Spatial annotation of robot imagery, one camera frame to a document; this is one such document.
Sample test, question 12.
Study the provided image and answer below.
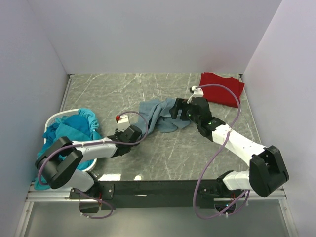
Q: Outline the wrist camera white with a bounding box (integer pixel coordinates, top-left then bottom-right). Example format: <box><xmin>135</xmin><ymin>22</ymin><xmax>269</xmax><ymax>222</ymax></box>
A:
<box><xmin>116</xmin><ymin>114</ymin><xmax>130</xmax><ymax>132</ymax></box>
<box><xmin>187</xmin><ymin>86</ymin><xmax>204</xmax><ymax>104</ymax></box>

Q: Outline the red folded t shirt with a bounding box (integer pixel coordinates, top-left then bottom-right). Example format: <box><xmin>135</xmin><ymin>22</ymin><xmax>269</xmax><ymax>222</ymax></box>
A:
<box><xmin>199</xmin><ymin>73</ymin><xmax>244</xmax><ymax>108</ymax></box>

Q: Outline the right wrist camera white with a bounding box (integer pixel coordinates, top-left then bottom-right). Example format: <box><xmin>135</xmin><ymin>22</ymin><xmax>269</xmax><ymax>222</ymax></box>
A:
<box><xmin>187</xmin><ymin>86</ymin><xmax>204</xmax><ymax>104</ymax></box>

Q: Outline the white laundry basket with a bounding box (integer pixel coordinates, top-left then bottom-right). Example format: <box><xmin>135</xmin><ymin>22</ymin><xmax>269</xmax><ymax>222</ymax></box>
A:
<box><xmin>44</xmin><ymin>110</ymin><xmax>98</xmax><ymax>173</ymax></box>

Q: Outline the grey-blue t shirt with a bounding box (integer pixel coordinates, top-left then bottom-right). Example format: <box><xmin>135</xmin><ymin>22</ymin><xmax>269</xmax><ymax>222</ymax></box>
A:
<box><xmin>138</xmin><ymin>97</ymin><xmax>190</xmax><ymax>134</ymax></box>

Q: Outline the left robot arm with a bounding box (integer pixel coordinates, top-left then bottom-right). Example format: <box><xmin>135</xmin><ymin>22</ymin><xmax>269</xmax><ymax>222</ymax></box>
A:
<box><xmin>35</xmin><ymin>125</ymin><xmax>142</xmax><ymax>192</ymax></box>

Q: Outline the aluminium frame rail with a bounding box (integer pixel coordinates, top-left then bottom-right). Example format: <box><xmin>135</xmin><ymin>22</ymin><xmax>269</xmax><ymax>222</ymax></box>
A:
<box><xmin>26</xmin><ymin>182</ymin><xmax>96</xmax><ymax>202</ymax></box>

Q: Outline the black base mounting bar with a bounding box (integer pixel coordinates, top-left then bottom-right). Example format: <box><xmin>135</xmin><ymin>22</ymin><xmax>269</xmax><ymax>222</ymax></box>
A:
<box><xmin>69</xmin><ymin>180</ymin><xmax>250</xmax><ymax>213</ymax></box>

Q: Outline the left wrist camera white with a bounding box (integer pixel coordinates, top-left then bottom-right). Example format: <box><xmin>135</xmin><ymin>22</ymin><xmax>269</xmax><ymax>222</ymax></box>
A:
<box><xmin>116</xmin><ymin>114</ymin><xmax>130</xmax><ymax>132</ymax></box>

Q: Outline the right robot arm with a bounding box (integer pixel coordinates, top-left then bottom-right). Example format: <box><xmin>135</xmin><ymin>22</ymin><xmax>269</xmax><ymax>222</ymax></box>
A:
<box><xmin>169</xmin><ymin>97</ymin><xmax>289</xmax><ymax>198</ymax></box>

